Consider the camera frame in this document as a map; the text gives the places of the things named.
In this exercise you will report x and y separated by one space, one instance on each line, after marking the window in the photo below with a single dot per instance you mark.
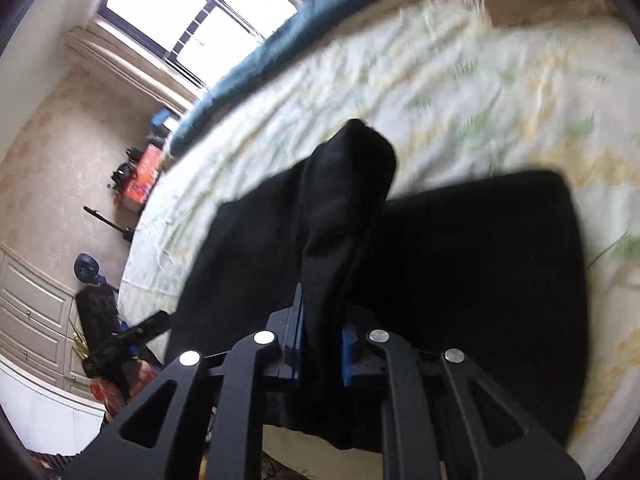
201 39

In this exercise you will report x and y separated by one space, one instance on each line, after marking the black pants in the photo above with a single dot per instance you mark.
492 267

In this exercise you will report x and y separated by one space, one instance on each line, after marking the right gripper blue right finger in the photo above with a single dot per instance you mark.
360 358

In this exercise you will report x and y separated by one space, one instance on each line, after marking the black bag on box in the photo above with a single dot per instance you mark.
121 175

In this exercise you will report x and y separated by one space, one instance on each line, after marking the teal quilt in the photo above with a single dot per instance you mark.
313 20

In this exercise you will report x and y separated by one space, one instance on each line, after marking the blue round fan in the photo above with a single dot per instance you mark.
87 271

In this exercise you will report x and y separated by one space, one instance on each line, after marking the person left hand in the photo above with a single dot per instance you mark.
112 398

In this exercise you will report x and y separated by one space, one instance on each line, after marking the black stick vacuum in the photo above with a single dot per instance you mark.
126 233

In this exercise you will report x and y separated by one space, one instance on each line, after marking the blue storage box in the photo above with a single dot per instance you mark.
164 121

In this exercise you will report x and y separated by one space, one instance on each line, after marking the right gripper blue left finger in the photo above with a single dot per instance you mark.
288 325

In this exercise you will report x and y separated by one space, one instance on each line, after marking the white drawer cabinet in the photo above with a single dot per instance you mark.
38 327

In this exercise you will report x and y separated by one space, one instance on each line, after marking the red cardboard box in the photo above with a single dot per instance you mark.
139 187

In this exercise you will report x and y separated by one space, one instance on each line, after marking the beige curtain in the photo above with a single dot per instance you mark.
102 46

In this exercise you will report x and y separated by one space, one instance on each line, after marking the floral bed sheet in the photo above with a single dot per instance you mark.
457 98

